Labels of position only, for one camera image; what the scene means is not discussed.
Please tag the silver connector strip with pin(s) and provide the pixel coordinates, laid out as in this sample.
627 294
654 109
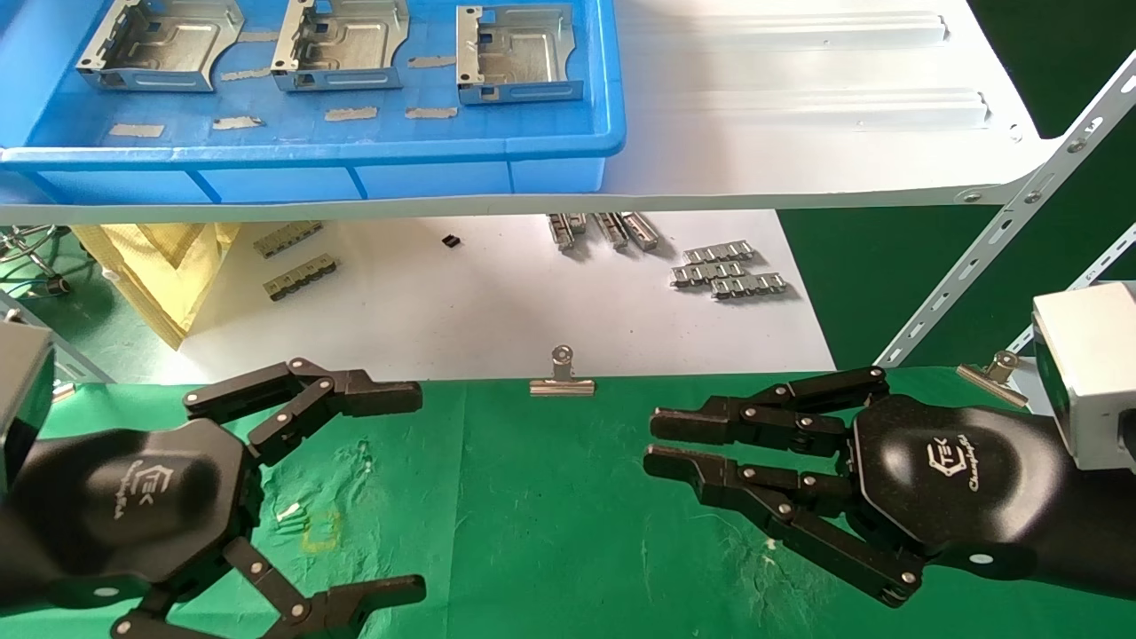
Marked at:
707 272
748 286
719 252

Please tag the silver binder clip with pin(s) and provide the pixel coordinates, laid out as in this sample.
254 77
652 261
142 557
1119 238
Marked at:
562 383
994 377
63 391

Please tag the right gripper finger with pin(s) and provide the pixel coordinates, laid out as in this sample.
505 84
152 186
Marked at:
754 497
737 422

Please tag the yellow plastic bag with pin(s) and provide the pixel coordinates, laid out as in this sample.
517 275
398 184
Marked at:
151 266

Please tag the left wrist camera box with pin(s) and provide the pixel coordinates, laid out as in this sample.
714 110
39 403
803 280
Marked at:
22 390

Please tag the blue plastic tray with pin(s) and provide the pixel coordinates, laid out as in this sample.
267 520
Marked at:
311 138

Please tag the white metal shelf board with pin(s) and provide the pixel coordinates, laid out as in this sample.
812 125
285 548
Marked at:
799 133

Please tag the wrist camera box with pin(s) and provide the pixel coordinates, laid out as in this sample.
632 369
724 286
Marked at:
1092 373
22 390

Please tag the silver metal rail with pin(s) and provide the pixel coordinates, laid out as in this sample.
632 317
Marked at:
611 231
641 231
564 231

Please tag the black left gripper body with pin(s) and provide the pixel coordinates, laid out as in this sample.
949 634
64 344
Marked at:
133 506

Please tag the grey sheet metal bracket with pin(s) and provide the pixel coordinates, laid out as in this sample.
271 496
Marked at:
355 40
519 53
177 44

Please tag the dark connector strip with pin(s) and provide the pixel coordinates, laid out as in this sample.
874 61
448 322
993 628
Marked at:
300 276
288 238

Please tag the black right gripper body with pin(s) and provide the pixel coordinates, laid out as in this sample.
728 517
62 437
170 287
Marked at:
958 479

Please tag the beige tape strip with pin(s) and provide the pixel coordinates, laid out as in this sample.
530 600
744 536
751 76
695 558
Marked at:
257 36
244 74
237 122
351 114
431 113
136 130
431 61

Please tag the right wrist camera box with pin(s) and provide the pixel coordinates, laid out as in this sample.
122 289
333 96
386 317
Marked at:
1092 373

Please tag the green table cloth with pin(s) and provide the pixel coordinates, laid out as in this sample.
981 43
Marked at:
550 515

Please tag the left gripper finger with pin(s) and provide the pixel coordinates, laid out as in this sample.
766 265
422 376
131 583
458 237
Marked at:
355 395
355 603

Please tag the white perforated shelf upright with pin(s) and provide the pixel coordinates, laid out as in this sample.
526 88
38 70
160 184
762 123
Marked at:
1092 266
71 359
1003 240

